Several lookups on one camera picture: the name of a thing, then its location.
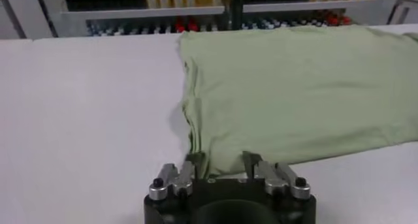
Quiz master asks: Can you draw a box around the white beverage display cabinet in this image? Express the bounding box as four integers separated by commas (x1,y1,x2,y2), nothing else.
231,0,406,27
31,0,242,39

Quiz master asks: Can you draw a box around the light green t-shirt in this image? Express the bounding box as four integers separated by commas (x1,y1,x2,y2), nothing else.
178,24,418,180

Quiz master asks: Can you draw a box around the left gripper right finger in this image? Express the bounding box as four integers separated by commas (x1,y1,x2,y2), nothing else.
242,150,312,201

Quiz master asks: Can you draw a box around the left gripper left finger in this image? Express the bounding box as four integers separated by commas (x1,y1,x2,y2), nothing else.
148,152,207,202

